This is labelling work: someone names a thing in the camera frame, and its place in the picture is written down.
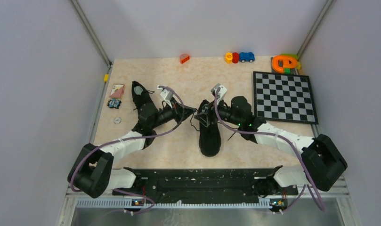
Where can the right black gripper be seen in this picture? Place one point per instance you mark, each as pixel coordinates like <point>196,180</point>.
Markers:
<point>205,118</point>

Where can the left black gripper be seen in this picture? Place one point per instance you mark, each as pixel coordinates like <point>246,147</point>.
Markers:
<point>181,112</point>

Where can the black shoe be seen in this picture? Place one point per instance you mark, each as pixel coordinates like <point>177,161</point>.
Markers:
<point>209,139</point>
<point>141,96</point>

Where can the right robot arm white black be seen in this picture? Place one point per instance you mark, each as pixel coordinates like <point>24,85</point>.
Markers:
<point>321,163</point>

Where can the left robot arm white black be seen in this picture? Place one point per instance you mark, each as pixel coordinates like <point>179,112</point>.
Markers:
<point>121,149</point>

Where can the orange toy brick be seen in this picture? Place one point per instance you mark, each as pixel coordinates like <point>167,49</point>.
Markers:
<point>184,58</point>

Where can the yellow toy cylinder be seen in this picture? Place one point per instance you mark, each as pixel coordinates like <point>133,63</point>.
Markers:
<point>228,57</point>

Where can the small round metal disc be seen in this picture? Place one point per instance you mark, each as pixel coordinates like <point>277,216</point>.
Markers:
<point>117,120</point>

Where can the red toy cylinder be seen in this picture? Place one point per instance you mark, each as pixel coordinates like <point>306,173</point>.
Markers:
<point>235,57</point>

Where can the pink triangle card box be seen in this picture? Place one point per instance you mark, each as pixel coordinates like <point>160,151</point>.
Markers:
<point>117,91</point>

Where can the blue toy car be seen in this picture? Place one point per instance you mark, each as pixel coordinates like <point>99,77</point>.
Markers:
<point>246,57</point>

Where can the small blue black toy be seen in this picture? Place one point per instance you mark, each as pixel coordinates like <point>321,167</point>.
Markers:
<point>114,103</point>

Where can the black white checkerboard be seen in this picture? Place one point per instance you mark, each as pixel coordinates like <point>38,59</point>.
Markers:
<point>284,97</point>

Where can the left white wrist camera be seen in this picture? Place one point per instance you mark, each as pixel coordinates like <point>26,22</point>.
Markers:
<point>166,93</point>

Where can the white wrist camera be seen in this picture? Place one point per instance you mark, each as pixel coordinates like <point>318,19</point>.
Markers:
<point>219,91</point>
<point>166,93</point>

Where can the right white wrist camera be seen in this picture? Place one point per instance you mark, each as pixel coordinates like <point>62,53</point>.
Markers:
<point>219,91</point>

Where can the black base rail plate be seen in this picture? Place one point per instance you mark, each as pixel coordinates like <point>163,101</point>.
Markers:
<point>188,186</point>

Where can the orange ring toy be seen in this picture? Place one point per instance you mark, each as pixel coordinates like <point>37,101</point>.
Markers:
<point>284,64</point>

